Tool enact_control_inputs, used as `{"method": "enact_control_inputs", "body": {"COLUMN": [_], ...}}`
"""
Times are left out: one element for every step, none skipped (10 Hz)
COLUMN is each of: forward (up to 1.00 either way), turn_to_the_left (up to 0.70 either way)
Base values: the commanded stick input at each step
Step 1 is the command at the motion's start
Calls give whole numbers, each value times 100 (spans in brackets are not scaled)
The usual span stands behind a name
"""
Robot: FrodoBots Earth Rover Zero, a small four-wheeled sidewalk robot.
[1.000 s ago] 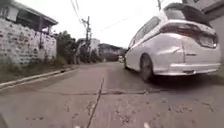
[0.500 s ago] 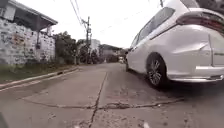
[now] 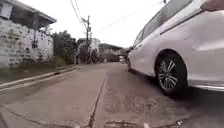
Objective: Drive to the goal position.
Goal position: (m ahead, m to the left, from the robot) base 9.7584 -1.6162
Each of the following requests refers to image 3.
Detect overhead wires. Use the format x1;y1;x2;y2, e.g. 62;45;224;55
69;0;168;34

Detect green trees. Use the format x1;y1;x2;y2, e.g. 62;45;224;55
50;30;78;66

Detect grey concrete road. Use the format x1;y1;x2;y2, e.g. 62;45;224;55
0;61;224;128

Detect distant buildings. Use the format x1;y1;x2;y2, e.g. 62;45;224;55
75;37;130;64

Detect concrete kerb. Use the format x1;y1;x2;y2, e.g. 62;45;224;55
0;66;80;92

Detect white car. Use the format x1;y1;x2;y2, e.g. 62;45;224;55
126;0;224;98

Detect utility pole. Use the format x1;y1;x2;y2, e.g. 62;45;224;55
81;15;93;64

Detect grass verge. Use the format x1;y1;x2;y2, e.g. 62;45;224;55
0;61;78;84

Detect white stone wall building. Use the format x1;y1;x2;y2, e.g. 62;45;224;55
0;0;58;70

